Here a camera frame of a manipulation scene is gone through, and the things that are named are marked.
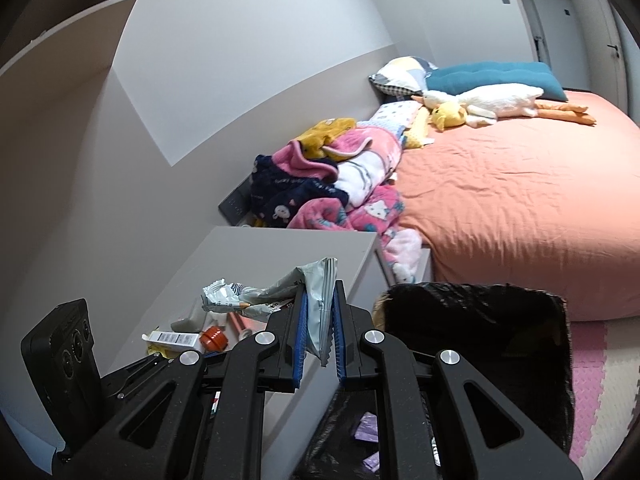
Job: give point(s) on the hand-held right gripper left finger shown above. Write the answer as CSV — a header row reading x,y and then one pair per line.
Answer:
x,y
301,345

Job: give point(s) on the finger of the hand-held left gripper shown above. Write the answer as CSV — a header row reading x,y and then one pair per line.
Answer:
x,y
131,376

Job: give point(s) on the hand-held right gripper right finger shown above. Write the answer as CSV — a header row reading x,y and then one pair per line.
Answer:
x,y
339,345

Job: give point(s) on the grey white snack packet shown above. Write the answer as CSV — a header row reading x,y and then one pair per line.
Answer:
x,y
316,305

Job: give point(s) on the clear plastic container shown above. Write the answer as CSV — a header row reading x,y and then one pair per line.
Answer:
x,y
192,319

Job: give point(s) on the black bag lined bin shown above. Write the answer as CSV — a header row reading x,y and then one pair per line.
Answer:
x,y
475,320

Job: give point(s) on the small white carton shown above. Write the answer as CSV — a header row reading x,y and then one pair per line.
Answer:
x,y
172,340

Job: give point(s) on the pink tube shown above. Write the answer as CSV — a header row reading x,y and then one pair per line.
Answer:
x,y
242,324

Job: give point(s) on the purple packet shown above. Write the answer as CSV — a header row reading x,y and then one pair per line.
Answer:
x,y
367,427
372,461

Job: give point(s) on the red bottle cap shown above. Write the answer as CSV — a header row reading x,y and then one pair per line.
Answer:
x,y
214,338

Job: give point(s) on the crumpled white printed wrapper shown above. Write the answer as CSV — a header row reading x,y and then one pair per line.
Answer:
x,y
225,296

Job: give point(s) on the light pink fluffy cloth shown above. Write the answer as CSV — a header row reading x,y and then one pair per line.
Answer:
x,y
405,252

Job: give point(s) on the pink cat print blanket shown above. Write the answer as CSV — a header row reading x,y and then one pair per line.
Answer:
x,y
372,210

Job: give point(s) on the navy printed garment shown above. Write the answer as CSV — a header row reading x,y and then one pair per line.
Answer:
x,y
280,195

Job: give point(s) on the pink garment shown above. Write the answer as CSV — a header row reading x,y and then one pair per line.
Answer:
x,y
367,165

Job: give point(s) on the mustard yellow garment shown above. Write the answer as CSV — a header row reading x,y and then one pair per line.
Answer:
x,y
325,135

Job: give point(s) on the orange bed cover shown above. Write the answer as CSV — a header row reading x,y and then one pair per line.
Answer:
x,y
500,200

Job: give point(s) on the pale yellow pillow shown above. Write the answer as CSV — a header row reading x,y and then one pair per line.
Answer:
x,y
417,130

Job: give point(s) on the white dotted pillow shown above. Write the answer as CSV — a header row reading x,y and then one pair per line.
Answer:
x,y
395,115

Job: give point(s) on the yellow duck plush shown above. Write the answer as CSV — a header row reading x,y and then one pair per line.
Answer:
x,y
447,116

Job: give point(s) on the pink and white foam mat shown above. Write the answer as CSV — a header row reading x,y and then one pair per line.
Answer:
x,y
600,390

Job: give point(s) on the patchwork pillow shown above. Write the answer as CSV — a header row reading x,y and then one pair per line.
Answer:
x,y
400,74

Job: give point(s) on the white goose plush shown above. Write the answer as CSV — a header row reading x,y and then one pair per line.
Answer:
x,y
492,100

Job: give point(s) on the teal cushion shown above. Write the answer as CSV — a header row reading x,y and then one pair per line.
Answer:
x,y
500,76

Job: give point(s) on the white door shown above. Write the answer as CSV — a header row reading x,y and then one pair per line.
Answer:
x,y
575,50

